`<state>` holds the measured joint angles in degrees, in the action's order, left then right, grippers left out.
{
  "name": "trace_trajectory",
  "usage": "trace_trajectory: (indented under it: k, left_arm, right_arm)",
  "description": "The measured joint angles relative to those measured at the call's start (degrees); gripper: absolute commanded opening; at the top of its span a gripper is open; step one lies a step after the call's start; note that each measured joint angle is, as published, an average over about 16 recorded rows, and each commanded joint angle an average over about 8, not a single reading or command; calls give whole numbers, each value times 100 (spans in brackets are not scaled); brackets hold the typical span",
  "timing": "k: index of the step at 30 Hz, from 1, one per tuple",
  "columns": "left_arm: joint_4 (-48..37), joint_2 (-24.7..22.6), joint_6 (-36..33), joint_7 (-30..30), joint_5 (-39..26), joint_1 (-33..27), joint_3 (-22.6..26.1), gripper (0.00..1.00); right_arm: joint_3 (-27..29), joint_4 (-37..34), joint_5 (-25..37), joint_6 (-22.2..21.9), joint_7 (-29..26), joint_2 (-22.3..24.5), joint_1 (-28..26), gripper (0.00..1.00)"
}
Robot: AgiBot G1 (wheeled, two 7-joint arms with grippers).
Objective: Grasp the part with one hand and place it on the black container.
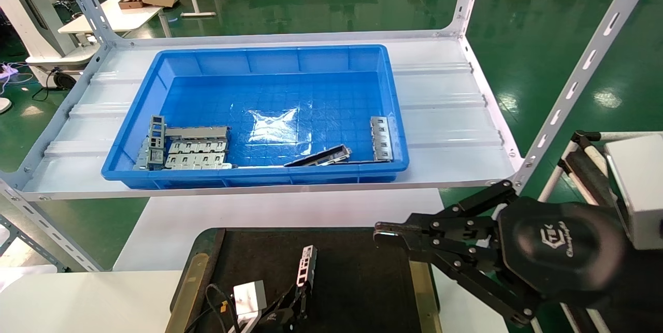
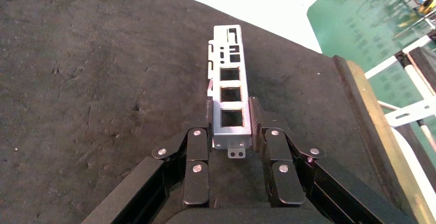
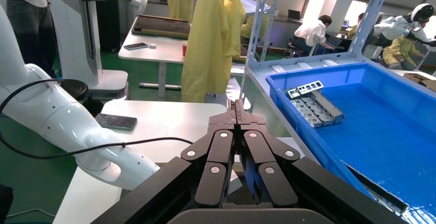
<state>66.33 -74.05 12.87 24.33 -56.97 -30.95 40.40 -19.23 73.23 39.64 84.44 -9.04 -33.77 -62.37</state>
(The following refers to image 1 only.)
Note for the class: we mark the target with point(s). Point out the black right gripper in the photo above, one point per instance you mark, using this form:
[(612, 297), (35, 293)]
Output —
[(564, 250)]

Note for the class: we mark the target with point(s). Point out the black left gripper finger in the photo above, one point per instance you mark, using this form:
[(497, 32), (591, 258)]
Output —
[(277, 320), (303, 299)]

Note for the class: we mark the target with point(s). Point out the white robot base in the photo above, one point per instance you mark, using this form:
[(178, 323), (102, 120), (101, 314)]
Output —
[(31, 22)]

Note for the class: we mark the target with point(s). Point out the black work mat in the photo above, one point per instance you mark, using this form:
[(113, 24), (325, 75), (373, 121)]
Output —
[(362, 281)]

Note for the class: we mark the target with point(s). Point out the white pipe cart black shelves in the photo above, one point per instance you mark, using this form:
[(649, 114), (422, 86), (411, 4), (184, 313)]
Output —
[(585, 170)]

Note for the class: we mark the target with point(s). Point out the blue plastic bin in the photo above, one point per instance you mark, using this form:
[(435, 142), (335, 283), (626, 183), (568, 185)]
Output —
[(311, 63)]

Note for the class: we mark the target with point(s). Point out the white table with boxes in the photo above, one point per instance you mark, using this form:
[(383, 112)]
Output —
[(119, 17)]

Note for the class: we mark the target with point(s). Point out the open cardboard box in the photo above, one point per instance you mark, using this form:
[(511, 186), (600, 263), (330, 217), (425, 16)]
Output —
[(130, 1)]

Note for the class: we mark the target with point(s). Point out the floor power strip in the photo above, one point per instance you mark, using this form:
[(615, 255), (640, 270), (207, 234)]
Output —
[(8, 70)]

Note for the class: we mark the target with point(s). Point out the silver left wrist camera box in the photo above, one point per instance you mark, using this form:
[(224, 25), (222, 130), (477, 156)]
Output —
[(249, 295)]

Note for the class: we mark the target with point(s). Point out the dark metal bracket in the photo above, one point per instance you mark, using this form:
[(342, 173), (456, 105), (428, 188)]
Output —
[(326, 155)]

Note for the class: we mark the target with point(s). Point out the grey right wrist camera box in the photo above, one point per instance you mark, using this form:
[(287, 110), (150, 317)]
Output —
[(639, 188)]

